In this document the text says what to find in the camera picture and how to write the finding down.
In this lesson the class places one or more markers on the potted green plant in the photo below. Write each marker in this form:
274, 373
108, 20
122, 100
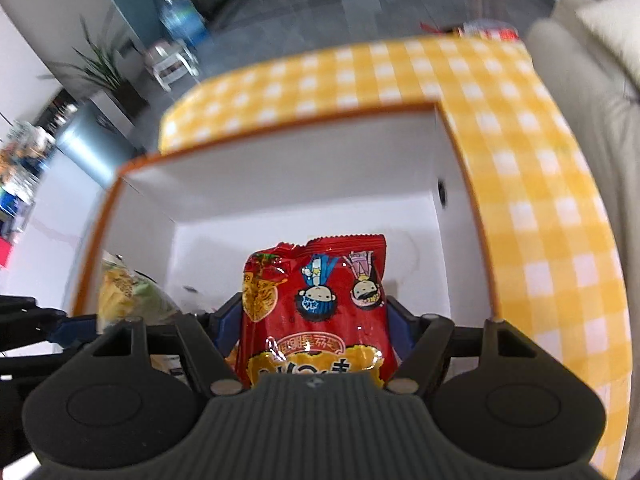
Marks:
107, 72

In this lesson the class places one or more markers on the cream sofa cushion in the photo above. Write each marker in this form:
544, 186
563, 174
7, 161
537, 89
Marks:
615, 35

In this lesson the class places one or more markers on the green yellow snack packet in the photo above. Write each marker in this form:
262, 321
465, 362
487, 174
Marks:
127, 290

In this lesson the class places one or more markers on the red white snack packet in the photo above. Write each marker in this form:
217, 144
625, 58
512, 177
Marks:
487, 34

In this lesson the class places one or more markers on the grey metal trash can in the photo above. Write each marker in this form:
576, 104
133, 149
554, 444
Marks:
92, 145

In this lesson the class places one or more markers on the orange cardboard box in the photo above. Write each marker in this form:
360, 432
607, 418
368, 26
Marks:
300, 180

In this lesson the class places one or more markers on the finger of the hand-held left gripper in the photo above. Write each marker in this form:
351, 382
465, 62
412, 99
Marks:
75, 330

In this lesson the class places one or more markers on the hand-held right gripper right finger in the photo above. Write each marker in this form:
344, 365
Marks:
400, 322

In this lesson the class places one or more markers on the yellow checked tablecloth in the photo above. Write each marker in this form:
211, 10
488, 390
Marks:
530, 200

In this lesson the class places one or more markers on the blue water bottle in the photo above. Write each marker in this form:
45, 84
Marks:
182, 17

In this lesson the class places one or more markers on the white round stool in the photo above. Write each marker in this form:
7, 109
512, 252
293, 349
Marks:
170, 62

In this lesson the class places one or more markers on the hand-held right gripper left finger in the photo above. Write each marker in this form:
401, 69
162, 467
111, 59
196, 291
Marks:
226, 321

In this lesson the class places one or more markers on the red cartoon snack packet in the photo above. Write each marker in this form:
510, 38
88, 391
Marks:
315, 330

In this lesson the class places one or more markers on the beige sofa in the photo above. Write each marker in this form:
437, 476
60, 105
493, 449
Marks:
590, 125

